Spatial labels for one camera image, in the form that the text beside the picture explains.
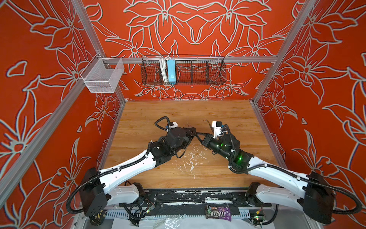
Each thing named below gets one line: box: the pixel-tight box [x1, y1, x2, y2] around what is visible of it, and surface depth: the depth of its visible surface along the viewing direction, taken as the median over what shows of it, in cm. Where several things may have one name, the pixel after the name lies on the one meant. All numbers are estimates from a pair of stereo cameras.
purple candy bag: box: [205, 204, 232, 222], surface depth 70 cm
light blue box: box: [166, 59, 177, 85], surface depth 92 cm
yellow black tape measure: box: [88, 209, 108, 226], surface depth 67 cm
